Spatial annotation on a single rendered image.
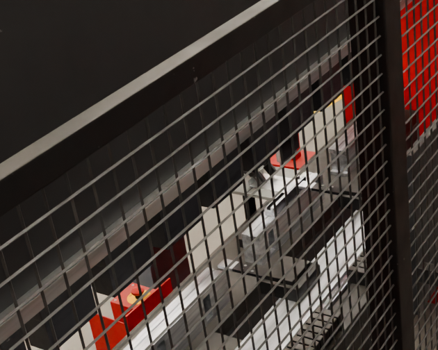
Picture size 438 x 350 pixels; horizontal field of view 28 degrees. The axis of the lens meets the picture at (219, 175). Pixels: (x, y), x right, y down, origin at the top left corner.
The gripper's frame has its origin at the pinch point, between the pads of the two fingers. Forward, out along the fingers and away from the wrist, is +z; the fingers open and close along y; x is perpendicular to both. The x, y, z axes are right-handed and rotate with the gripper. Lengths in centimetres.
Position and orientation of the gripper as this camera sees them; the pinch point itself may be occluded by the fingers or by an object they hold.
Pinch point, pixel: (265, 174)
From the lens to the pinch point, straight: 262.6
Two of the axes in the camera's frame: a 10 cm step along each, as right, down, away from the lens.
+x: -5.3, 4.5, 7.2
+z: 6.4, 7.7, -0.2
